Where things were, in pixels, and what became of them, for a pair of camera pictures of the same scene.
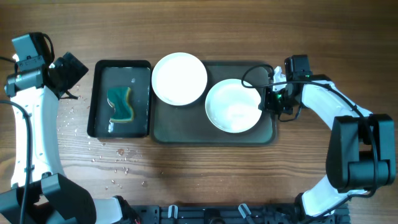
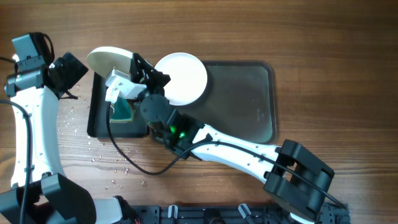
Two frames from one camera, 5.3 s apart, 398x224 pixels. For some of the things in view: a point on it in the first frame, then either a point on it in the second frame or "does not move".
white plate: [179, 78] does not move
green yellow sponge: [120, 98] does not move
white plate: [232, 107] → [102, 60]
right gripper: [268, 99] → [147, 76]
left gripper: [71, 70] does not move
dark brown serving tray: [189, 124] does not move
